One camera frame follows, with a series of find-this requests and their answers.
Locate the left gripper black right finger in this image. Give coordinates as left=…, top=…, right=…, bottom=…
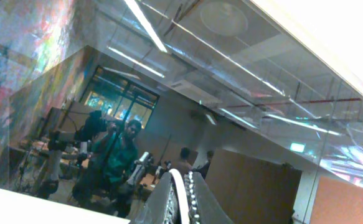
left=184, top=171, right=234, bottom=224

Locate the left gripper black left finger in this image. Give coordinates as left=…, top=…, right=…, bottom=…
left=131, top=172, right=179, bottom=224

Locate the white USB cable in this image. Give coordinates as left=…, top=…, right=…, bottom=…
left=168, top=168, right=191, bottom=224

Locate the seated person in background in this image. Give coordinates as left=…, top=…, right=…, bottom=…
left=172, top=147, right=194, bottom=177

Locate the brown partition board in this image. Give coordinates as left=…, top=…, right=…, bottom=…
left=205, top=149, right=302, bottom=224

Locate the person in green shirt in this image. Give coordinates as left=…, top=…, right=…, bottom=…
left=72, top=119, right=142, bottom=218

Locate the window with dark frame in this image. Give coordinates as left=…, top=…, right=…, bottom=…
left=80, top=66, right=159, bottom=128

